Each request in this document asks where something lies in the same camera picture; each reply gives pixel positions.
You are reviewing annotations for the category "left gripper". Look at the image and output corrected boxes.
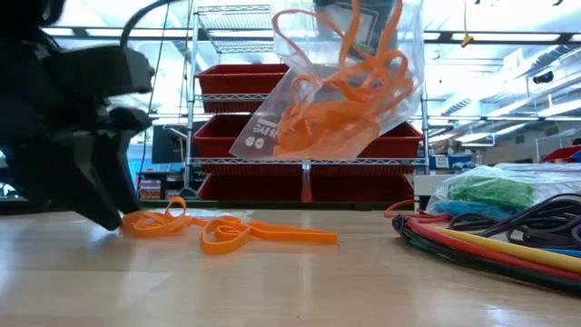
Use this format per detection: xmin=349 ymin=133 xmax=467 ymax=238
xmin=0 ymin=26 xmax=153 ymax=232

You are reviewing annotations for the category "orange rubber band pile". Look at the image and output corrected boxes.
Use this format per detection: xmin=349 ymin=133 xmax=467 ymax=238
xmin=120 ymin=0 xmax=415 ymax=255

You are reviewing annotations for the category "clear zip bag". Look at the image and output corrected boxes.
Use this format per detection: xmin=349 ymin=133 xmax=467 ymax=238
xmin=229 ymin=0 xmax=427 ymax=161
xmin=426 ymin=162 xmax=581 ymax=221

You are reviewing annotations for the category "green rubber band pile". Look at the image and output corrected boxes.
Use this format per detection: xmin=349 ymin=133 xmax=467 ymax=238
xmin=447 ymin=175 xmax=537 ymax=211

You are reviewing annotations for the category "blue rubber band pile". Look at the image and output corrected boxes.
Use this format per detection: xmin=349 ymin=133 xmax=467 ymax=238
xmin=434 ymin=199 xmax=517 ymax=221

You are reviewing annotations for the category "blue zip ties bag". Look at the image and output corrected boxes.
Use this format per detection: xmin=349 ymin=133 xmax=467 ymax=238
xmin=442 ymin=163 xmax=581 ymax=214

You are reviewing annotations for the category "dark brown rubber band pile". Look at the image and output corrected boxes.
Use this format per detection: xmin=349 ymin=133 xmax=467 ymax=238
xmin=448 ymin=193 xmax=581 ymax=250

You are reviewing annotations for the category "black monitor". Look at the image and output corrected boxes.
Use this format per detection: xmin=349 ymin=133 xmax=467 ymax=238
xmin=151 ymin=124 xmax=188 ymax=165

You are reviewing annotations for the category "yellow hanging plug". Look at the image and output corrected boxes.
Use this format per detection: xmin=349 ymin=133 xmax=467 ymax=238
xmin=460 ymin=0 xmax=476 ymax=49

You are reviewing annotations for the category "red plastic bin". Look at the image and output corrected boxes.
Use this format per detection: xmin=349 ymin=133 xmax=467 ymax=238
xmin=193 ymin=114 xmax=306 ymax=176
xmin=310 ymin=174 xmax=415 ymax=204
xmin=199 ymin=174 xmax=305 ymax=204
xmin=195 ymin=63 xmax=290 ymax=114
xmin=309 ymin=120 xmax=423 ymax=177

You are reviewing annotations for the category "red and blue object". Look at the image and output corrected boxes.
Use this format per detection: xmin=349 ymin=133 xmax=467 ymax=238
xmin=539 ymin=144 xmax=581 ymax=173

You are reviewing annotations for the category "coloured tube bundle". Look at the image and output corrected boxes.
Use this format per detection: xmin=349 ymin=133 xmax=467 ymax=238
xmin=392 ymin=213 xmax=581 ymax=294

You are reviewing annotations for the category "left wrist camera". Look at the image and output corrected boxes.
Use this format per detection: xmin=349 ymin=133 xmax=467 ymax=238
xmin=44 ymin=45 xmax=155 ymax=99

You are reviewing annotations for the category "metal wire shelf cart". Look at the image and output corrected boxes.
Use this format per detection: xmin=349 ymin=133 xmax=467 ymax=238
xmin=183 ymin=0 xmax=431 ymax=213

